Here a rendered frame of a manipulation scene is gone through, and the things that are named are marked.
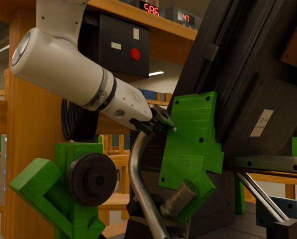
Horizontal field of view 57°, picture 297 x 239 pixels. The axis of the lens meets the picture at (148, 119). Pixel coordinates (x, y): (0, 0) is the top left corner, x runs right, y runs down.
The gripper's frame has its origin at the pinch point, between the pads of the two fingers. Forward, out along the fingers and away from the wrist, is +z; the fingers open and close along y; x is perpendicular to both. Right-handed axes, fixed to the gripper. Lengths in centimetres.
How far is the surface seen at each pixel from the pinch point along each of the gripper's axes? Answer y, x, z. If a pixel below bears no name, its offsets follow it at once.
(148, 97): 437, 163, 343
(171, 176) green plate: -12.0, 4.0, 3.4
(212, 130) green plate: -8.7, -8.3, 5.3
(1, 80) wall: 883, 562, 167
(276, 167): -18.8, -12.5, 14.4
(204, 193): -19.9, -1.1, 2.8
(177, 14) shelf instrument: 41.3, -19.1, 11.5
